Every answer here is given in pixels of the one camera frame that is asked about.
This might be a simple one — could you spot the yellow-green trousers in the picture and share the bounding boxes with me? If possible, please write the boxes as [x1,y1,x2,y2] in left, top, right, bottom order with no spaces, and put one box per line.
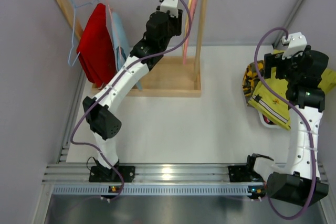
[248,49,336,130]

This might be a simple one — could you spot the light blue trousers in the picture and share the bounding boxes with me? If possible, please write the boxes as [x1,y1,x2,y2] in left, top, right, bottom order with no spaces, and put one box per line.
[111,11,144,91]

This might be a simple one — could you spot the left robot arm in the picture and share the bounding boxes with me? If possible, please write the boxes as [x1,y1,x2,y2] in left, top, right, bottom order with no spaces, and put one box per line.
[83,9,183,182]

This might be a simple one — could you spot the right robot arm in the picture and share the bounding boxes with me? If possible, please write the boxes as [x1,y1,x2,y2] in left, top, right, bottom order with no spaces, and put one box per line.
[243,46,329,206]

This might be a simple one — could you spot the camouflage trousers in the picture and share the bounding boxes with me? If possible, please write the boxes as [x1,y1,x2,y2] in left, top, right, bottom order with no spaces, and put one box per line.
[242,62,259,105]

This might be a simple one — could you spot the yellow plastic hanger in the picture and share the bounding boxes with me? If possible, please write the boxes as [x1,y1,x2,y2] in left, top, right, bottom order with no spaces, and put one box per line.
[182,0,197,65]

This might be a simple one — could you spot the red trousers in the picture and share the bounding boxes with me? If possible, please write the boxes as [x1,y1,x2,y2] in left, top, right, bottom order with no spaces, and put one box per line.
[76,3,116,89]

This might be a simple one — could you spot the wooden clothes rack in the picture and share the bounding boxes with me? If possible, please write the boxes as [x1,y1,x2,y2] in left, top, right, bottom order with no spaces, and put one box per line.
[56,0,207,97]

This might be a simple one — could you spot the white laundry basket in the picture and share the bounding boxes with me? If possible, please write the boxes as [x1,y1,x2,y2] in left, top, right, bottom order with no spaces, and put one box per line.
[258,111,280,129]

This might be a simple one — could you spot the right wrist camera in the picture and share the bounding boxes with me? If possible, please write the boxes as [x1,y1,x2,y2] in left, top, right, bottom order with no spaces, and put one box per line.
[281,32,307,60]

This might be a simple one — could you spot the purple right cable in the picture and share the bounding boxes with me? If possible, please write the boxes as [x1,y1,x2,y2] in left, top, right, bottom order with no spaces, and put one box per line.
[254,27,317,219]

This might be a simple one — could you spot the light blue wire hanger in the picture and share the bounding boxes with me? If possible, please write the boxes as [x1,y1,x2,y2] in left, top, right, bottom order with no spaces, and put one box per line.
[62,0,100,67]

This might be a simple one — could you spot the grey cable duct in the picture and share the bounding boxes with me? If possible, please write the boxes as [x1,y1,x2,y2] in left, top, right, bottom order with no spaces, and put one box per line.
[52,184,264,196]

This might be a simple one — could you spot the aluminium rail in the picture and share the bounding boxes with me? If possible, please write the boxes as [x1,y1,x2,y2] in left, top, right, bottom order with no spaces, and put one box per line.
[41,163,329,183]

